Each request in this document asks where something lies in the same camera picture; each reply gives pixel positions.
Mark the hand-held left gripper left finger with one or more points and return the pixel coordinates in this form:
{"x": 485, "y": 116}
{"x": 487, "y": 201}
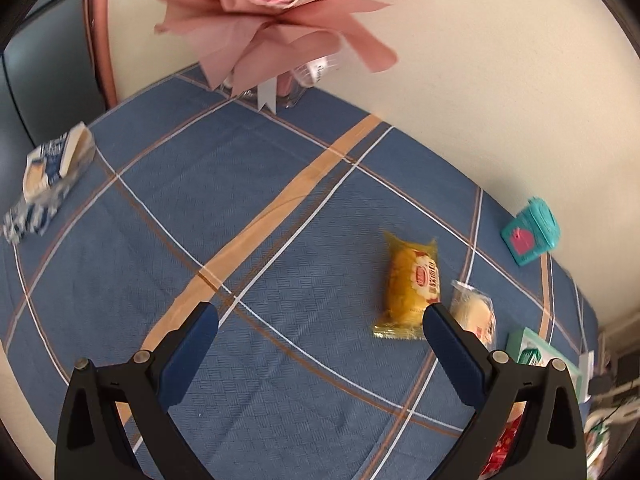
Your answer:
{"x": 192, "y": 350}

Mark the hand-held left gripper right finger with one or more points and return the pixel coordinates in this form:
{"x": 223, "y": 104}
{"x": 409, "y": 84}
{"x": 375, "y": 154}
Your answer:
{"x": 452, "y": 355}

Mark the white bun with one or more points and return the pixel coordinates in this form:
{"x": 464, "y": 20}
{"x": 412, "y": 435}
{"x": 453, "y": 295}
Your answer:
{"x": 472, "y": 310}

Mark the teal-rimmed white cardboard tray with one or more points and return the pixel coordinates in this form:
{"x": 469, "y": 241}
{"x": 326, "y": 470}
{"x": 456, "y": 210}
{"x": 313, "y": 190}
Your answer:
{"x": 517, "y": 338}

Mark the green snack packet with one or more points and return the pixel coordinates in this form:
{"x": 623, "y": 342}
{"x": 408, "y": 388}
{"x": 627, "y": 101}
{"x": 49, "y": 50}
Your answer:
{"x": 532, "y": 356}

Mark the yellow cake packet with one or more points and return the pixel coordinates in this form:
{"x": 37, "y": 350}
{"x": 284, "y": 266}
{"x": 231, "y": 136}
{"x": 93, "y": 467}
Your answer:
{"x": 407, "y": 285}

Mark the large red patterned packet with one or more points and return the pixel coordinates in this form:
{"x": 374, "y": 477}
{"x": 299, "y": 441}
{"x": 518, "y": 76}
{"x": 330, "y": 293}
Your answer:
{"x": 502, "y": 447}

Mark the white power strip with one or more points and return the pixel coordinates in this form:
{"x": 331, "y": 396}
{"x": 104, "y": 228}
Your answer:
{"x": 586, "y": 362}

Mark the teal toy chest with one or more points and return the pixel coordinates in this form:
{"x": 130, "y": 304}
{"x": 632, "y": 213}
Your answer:
{"x": 530, "y": 232}

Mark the blue plaid tablecloth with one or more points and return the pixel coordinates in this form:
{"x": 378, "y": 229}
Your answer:
{"x": 175, "y": 200}

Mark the black plug charger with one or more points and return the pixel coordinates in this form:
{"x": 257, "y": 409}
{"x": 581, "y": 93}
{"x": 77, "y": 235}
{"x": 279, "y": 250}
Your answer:
{"x": 602, "y": 384}

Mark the blue white printed packet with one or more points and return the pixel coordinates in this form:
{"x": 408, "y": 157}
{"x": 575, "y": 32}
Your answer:
{"x": 50, "y": 170}

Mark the clear glass vase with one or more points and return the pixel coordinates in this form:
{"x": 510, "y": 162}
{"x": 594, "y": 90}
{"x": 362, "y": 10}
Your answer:
{"x": 310, "y": 77}

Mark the dark chair with pink frame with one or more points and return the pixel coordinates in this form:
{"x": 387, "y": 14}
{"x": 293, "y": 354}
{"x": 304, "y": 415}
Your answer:
{"x": 50, "y": 75}

